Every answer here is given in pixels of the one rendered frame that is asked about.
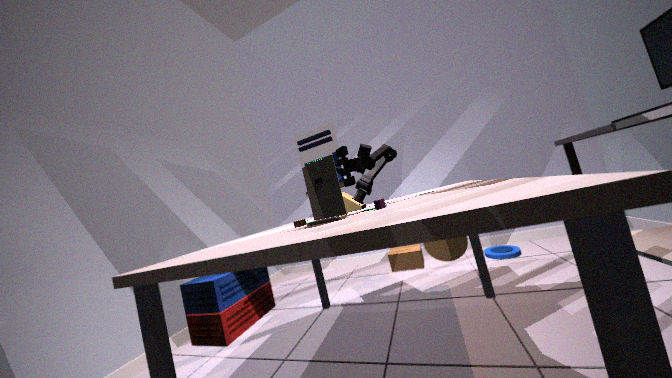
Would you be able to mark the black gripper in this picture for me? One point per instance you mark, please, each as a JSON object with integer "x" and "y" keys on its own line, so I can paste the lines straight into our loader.
{"x": 347, "y": 166}

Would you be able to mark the small purple cube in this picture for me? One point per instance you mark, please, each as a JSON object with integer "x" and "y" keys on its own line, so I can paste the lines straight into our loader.
{"x": 379, "y": 204}

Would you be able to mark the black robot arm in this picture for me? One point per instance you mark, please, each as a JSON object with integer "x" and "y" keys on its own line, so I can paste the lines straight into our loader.
{"x": 364, "y": 161}

